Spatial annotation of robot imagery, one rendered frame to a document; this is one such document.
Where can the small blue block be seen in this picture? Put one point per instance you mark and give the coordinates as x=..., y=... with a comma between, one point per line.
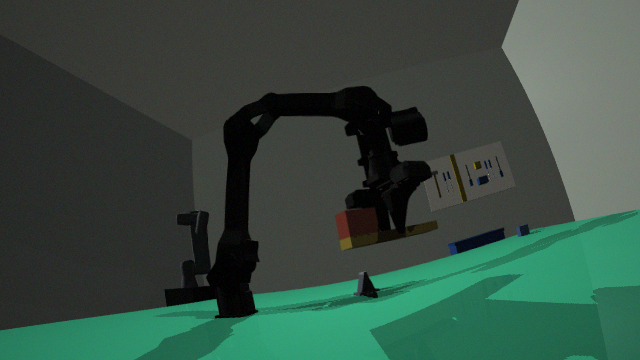
x=523, y=230

